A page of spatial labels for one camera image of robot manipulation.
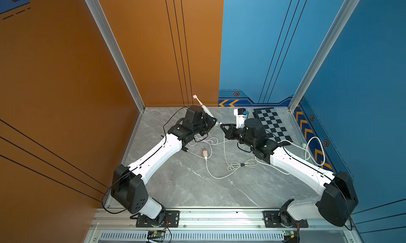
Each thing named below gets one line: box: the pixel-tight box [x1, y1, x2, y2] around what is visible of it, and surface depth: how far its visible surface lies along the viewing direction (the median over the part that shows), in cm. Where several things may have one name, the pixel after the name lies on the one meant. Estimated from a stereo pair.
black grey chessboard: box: [252, 107, 294, 146], surface depth 108 cm
